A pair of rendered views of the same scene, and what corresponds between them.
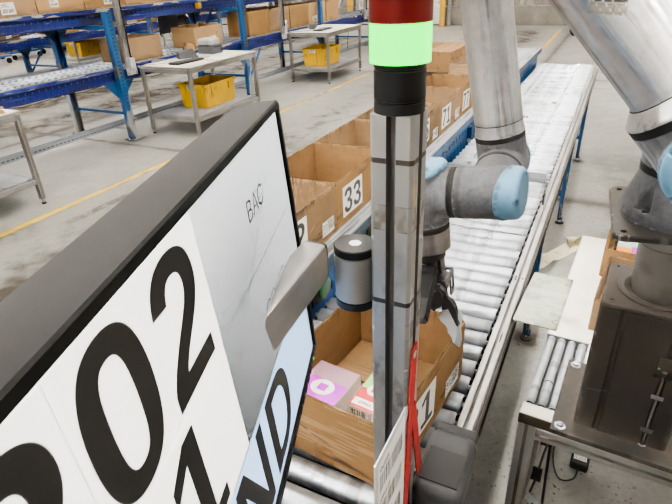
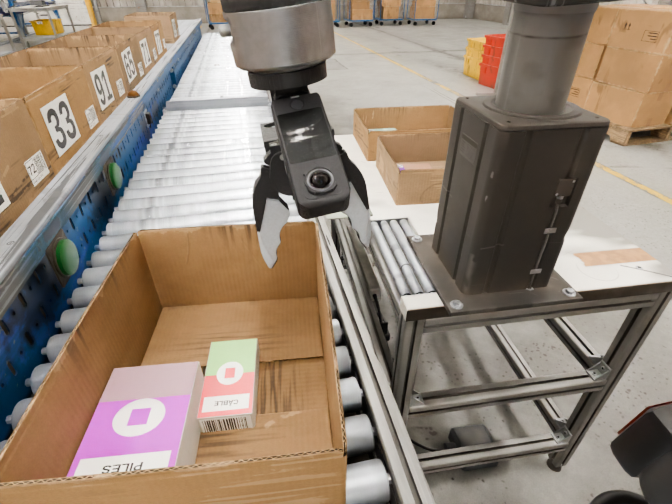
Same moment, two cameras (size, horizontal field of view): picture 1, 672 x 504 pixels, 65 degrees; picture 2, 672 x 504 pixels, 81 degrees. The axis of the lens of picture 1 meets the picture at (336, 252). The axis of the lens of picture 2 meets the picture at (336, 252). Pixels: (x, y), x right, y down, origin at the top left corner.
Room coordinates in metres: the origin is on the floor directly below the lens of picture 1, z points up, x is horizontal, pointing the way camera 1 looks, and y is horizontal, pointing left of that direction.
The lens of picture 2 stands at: (0.56, 0.04, 1.25)
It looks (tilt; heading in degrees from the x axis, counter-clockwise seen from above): 34 degrees down; 320
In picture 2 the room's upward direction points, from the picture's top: straight up
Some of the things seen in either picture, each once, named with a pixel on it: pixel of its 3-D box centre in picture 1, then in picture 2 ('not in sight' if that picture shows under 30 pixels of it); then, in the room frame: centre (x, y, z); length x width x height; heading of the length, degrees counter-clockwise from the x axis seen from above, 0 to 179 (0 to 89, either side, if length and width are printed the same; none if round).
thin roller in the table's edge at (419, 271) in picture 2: (563, 375); (410, 254); (1.01, -0.55, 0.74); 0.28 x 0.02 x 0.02; 149
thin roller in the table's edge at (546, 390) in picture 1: (552, 371); (399, 255); (1.02, -0.53, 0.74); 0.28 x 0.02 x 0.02; 149
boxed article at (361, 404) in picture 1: (374, 397); (231, 382); (0.93, -0.07, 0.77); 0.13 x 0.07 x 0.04; 147
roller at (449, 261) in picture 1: (441, 262); (212, 190); (1.63, -0.37, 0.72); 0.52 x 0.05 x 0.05; 62
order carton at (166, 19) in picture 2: (475, 72); (154, 27); (3.93, -1.06, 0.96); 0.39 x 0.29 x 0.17; 153
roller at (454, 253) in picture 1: (446, 254); (213, 181); (1.69, -0.40, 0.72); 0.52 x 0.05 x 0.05; 62
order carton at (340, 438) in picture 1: (371, 376); (220, 354); (0.93, -0.07, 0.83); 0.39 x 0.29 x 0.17; 146
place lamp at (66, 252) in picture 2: (325, 288); (69, 257); (1.36, 0.04, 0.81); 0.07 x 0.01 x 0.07; 152
